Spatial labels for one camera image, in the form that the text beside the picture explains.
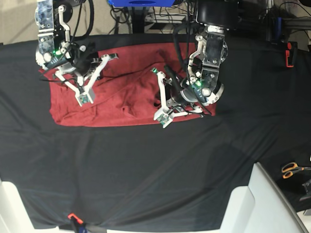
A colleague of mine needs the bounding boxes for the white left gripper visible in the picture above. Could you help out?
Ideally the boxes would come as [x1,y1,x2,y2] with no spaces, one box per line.
[151,67,203,128]

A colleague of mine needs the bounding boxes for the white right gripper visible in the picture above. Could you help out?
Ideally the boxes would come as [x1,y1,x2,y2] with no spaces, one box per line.
[54,53,118,106]

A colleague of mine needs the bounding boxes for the maroon long-sleeve T-shirt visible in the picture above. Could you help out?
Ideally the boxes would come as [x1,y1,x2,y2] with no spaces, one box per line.
[38,42,217,128]

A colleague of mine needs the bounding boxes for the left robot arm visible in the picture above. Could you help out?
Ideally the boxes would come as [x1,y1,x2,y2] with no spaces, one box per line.
[151,0,239,128]

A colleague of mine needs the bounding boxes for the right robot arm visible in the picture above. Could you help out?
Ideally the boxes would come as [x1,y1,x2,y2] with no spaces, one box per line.
[35,0,118,106]

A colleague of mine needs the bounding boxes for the black table cloth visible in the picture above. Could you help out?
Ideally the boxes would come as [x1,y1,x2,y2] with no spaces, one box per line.
[0,37,311,232]

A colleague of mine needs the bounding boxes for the blue plastic bin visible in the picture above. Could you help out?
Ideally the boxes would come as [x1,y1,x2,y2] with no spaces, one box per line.
[108,0,174,7]

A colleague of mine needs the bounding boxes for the white power strip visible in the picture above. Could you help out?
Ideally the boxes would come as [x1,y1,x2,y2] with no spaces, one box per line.
[145,13,187,24]

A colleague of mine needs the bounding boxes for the orange black clamp bottom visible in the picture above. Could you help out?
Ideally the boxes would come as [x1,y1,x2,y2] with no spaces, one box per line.
[68,213,88,233]

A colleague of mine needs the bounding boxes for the orange black clamp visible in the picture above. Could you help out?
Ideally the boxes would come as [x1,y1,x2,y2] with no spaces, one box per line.
[68,213,88,233]
[285,41,298,68]

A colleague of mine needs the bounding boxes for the orange black clamp right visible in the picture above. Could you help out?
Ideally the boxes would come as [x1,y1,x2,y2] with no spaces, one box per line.
[285,41,298,68]

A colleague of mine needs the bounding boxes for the white foam block left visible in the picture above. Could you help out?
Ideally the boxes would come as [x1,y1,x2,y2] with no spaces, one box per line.
[0,181,34,233]

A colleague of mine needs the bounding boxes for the black metal tool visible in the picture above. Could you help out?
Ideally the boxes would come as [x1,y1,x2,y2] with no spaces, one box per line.
[299,180,311,201]

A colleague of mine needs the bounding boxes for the black stand post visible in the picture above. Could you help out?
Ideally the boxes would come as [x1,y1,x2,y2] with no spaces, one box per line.
[129,7,149,34]

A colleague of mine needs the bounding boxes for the yellow-handled scissors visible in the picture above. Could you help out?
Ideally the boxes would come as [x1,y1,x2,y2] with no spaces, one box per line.
[281,162,311,179]

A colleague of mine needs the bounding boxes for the blue clamp handle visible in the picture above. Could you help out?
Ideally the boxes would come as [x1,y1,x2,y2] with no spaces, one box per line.
[272,17,282,44]

